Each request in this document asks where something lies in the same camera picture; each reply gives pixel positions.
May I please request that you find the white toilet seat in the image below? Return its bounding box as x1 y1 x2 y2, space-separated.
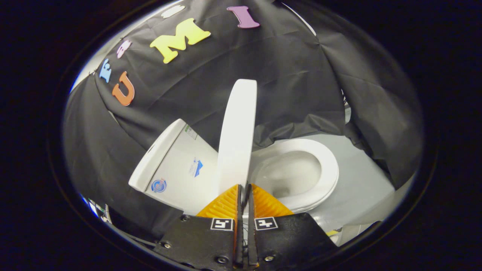
250 139 339 213

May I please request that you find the white toilet lid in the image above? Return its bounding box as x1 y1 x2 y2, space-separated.
217 79 258 197

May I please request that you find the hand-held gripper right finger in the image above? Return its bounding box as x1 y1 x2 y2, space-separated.
247 183 337 268

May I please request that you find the black backdrop cloth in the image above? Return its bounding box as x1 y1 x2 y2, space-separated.
62 0 424 241

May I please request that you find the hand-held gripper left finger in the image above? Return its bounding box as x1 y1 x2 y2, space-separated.
154 184 243 269

